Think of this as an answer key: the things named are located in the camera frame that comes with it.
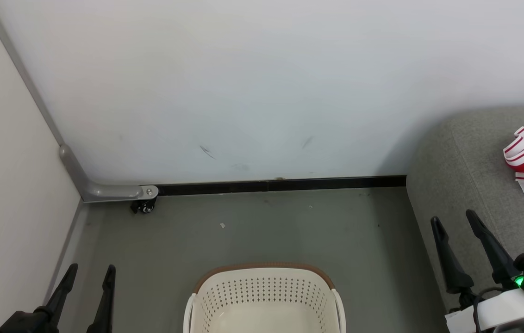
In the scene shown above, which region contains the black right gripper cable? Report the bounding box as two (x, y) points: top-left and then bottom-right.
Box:
(472, 287), (504, 333)

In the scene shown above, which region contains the cream perforated laundry basket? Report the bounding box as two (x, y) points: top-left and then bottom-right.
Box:
(183, 263), (347, 333)

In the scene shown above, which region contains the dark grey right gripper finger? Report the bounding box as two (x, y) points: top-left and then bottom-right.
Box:
(466, 210), (522, 285)
(430, 216), (474, 294)

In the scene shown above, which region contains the grey fabric sofa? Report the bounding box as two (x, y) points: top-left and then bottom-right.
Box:
(406, 105), (524, 333)

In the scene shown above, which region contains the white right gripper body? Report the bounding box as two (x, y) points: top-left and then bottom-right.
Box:
(445, 289), (524, 333)

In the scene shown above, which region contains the grey metal partition frame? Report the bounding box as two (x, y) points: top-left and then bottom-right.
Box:
(0, 0), (159, 296)

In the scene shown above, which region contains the black baseboard strip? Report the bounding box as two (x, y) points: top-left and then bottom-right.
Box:
(157, 175), (407, 197)

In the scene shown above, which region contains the black caster wheel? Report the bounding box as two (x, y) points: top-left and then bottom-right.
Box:
(131, 198), (157, 214)

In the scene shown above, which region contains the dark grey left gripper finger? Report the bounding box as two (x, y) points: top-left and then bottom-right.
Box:
(87, 265), (116, 333)
(35, 264), (78, 320)

